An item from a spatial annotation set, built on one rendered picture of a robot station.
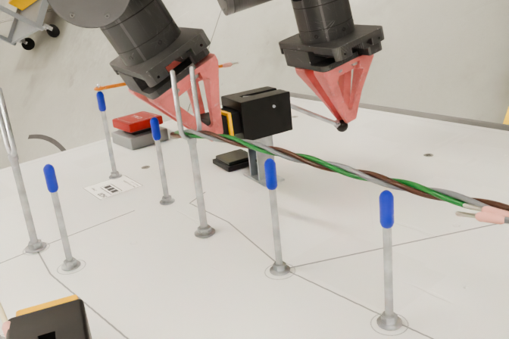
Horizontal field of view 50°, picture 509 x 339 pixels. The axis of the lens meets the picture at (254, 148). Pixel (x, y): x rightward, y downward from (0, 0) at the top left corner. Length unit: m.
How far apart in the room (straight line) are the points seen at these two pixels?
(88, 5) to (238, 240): 0.21
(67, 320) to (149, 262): 0.19
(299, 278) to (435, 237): 0.12
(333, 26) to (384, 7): 1.56
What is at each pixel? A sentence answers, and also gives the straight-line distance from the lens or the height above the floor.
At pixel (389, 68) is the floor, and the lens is 1.97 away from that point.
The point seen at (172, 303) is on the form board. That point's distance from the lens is 0.39.
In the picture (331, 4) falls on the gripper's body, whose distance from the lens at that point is 0.56.
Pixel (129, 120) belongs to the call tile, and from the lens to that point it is 0.74.
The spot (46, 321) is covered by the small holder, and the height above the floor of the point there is 1.37.
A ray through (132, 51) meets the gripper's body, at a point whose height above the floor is 1.28.
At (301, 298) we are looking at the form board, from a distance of 0.38.
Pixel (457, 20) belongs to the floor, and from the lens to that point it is 1.93.
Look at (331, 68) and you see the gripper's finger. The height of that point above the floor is 1.10.
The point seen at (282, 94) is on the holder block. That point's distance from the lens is 0.54.
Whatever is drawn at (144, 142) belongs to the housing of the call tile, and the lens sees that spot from 0.73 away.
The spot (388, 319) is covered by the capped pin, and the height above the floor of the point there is 1.19.
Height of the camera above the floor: 1.49
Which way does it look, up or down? 42 degrees down
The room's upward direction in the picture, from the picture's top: 65 degrees counter-clockwise
